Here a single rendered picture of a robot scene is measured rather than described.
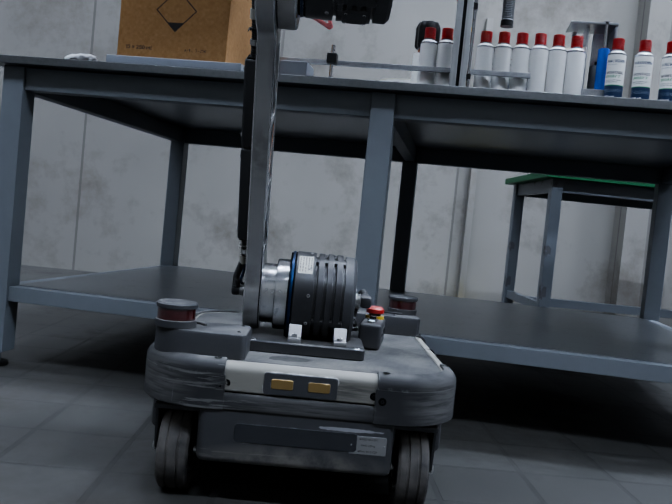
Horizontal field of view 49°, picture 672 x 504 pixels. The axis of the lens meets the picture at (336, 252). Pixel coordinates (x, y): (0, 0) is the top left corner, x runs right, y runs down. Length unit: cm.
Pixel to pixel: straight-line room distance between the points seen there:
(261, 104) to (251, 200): 17
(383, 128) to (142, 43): 68
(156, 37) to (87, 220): 305
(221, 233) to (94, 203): 83
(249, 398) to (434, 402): 30
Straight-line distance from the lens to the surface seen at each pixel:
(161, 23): 208
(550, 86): 230
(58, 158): 509
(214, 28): 203
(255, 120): 123
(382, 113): 186
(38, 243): 513
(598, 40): 252
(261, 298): 137
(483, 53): 231
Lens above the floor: 49
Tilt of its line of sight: 2 degrees down
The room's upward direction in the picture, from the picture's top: 6 degrees clockwise
